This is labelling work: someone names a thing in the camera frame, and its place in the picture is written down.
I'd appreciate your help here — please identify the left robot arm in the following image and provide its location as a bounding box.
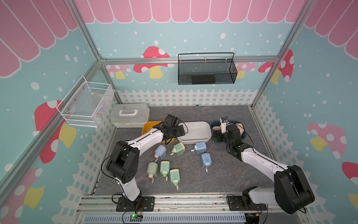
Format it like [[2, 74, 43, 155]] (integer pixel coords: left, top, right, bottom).
[[104, 114, 186, 207]]

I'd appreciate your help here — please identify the pale green sharpener left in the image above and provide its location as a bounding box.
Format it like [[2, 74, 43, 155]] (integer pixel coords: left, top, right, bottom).
[[147, 162, 158, 183]]

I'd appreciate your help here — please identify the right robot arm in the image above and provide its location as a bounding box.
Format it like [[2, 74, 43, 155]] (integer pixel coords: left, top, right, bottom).
[[212, 124, 315, 214]]

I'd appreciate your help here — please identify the blue sharpener left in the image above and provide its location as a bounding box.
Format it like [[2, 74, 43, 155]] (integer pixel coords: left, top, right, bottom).
[[154, 145, 167, 162]]

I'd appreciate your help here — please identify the white wire mesh basket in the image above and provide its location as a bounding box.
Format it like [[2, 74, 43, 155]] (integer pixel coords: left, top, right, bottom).
[[57, 77, 114, 128]]

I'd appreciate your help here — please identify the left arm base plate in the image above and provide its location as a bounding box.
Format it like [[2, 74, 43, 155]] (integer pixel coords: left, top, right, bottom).
[[116, 196, 155, 213]]

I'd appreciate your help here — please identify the black wire mesh basket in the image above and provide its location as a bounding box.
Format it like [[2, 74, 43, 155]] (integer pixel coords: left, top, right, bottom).
[[178, 52, 238, 85]]

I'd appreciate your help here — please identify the green sharpener bottom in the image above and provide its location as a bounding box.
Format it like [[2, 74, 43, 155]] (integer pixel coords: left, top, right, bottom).
[[170, 169, 180, 190]]

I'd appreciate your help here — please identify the translucent lidded case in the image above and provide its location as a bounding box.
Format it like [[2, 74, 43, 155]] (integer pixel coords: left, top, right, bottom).
[[110, 103, 150, 128]]

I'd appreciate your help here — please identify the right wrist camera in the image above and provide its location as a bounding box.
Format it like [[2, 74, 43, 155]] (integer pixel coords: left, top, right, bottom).
[[220, 117, 229, 134]]

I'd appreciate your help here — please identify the yellow storage box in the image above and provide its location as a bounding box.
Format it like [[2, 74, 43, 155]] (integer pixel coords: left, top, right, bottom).
[[142, 121, 161, 135]]

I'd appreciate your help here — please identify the green circuit board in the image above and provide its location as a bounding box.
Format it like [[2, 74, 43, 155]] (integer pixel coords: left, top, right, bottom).
[[130, 214, 143, 222]]

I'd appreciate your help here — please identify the blue sharpener upper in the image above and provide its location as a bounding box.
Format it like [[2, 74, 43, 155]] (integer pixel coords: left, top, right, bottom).
[[191, 141, 207, 155]]

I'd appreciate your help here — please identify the white storage box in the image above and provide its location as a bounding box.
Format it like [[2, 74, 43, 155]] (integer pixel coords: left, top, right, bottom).
[[178, 121, 212, 145]]

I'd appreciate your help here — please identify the teal storage box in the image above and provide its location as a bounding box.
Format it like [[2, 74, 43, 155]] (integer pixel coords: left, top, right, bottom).
[[211, 121, 247, 142]]

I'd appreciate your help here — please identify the green sharpener middle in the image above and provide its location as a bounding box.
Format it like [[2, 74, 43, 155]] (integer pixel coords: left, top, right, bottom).
[[160, 161, 170, 181]]

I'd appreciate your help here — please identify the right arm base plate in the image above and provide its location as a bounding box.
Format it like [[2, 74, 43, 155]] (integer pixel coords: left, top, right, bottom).
[[226, 194, 267, 213]]

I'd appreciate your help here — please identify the green sharpener upper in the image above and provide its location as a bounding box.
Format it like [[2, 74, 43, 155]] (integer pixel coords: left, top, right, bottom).
[[170, 142, 186, 156]]

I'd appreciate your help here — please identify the blue sharpener center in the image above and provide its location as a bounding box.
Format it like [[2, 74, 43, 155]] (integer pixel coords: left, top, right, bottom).
[[200, 153, 212, 172]]

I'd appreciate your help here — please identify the blue sharpener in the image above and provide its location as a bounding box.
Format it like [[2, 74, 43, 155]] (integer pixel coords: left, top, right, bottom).
[[154, 145, 167, 162], [191, 141, 207, 155], [200, 153, 212, 172]]

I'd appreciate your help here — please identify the aluminium rail frame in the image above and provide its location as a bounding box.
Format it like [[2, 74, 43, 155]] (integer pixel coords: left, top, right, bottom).
[[72, 193, 314, 224]]

